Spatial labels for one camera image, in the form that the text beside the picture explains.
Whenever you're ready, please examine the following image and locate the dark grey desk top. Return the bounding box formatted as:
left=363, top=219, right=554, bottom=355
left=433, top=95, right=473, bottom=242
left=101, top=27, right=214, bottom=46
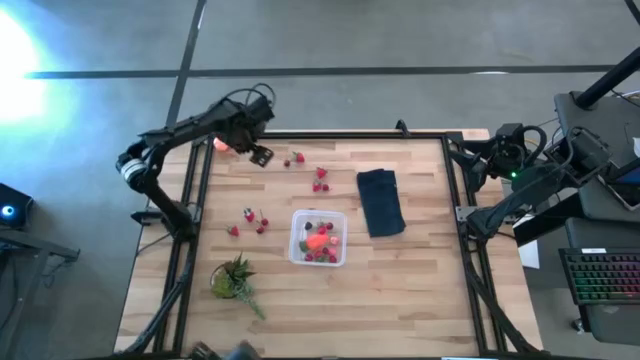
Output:
left=564, top=217, right=640, bottom=347

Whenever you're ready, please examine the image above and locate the yellow cable bundle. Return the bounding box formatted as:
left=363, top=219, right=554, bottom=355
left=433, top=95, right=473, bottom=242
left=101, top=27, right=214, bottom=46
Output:
left=519, top=124, right=550, bottom=169

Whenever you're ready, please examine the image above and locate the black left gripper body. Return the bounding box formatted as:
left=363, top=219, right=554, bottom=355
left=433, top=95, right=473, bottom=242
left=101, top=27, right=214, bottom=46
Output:
left=215, top=99, right=261, bottom=154

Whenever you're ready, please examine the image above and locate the black desk leg bar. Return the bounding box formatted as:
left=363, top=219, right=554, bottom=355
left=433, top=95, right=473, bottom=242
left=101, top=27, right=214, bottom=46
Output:
left=513, top=192, right=586, bottom=249

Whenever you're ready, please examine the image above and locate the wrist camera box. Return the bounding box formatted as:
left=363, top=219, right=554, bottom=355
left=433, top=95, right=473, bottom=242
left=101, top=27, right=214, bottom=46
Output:
left=493, top=122, right=526, bottom=154
left=248, top=93, right=277, bottom=124

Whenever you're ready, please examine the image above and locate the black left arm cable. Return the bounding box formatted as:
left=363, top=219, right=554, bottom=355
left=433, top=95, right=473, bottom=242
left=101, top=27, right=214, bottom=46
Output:
left=222, top=82, right=277, bottom=109

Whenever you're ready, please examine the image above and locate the light grey desk top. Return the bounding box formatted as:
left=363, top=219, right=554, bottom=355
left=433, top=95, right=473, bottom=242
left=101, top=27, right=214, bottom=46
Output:
left=553, top=91, right=640, bottom=224

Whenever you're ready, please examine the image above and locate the black device with blue light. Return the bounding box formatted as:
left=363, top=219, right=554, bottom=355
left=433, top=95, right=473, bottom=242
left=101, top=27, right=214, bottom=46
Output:
left=0, top=181, right=35, bottom=232

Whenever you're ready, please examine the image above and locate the black pole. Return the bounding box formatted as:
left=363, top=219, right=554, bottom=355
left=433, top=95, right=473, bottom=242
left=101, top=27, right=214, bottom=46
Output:
left=573, top=45, right=640, bottom=110

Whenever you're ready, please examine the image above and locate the dark blue folded cloth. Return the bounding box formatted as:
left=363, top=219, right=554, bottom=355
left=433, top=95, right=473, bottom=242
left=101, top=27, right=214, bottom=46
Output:
left=356, top=168, right=408, bottom=239

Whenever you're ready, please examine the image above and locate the black aluminium frame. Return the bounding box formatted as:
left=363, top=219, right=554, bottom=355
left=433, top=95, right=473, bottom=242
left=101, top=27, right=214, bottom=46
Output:
left=112, top=119, right=551, bottom=360

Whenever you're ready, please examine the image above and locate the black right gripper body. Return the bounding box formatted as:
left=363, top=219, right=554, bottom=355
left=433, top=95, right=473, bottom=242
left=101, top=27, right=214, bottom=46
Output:
left=469, top=137, right=516, bottom=194

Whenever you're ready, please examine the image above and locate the clear plastic tupperware container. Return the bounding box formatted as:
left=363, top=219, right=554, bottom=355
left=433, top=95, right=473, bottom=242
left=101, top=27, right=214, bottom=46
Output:
left=288, top=209, right=349, bottom=268

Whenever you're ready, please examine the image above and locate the smartphone with tan case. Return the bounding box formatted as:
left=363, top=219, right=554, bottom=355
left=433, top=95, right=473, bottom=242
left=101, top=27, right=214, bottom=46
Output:
left=597, top=158, right=640, bottom=212

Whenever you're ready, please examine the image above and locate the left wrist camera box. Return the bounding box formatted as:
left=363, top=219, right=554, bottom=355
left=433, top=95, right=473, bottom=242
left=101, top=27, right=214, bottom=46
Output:
left=248, top=93, right=277, bottom=124

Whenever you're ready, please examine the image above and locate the orange carrot with green top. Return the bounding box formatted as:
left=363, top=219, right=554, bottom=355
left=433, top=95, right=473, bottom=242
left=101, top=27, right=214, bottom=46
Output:
left=298, top=233, right=331, bottom=253

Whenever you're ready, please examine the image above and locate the backlit rainbow keyboard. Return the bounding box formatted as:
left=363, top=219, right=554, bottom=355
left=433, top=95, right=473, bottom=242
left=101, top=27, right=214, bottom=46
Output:
left=558, top=247, right=640, bottom=307

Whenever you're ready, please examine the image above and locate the green potted succulent plant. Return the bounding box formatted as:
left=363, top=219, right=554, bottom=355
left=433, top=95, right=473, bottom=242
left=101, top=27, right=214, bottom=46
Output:
left=208, top=253, right=267, bottom=319

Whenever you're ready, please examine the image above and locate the white paper sheet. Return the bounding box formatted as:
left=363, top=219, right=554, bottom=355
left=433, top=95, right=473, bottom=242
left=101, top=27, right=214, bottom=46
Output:
left=516, top=213, right=542, bottom=271

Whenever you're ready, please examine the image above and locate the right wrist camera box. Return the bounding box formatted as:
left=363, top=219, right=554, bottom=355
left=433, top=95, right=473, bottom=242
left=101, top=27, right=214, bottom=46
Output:
left=493, top=122, right=526, bottom=154

